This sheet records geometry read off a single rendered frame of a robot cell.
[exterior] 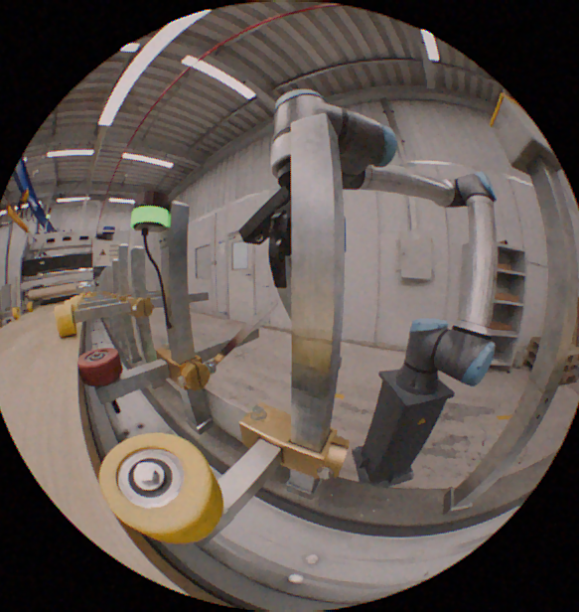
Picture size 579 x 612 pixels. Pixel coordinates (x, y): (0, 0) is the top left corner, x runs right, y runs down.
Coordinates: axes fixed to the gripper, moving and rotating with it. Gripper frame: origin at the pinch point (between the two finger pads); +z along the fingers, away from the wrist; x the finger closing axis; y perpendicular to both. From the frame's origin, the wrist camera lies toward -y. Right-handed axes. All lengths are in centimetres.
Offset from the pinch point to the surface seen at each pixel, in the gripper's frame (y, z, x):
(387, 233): 24, -70, 246
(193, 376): -13.4, 10.7, -9.2
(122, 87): -93, -134, -41
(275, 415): 1.6, 12.7, -7.0
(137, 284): -41.1, -4.7, -8.8
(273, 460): 4.6, 14.1, -12.3
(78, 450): -2.4, 6.0, -27.8
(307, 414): 7.2, 7.6, -9.8
